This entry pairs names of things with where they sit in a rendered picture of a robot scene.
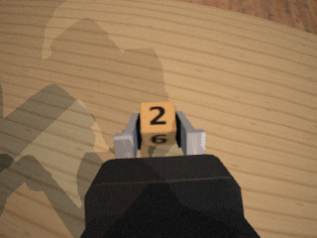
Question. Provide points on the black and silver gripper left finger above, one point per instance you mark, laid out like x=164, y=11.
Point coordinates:
x=127, y=144

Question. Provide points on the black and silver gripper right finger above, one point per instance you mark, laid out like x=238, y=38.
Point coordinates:
x=191, y=141

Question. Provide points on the beige cube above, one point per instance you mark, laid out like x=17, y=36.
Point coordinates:
x=158, y=125

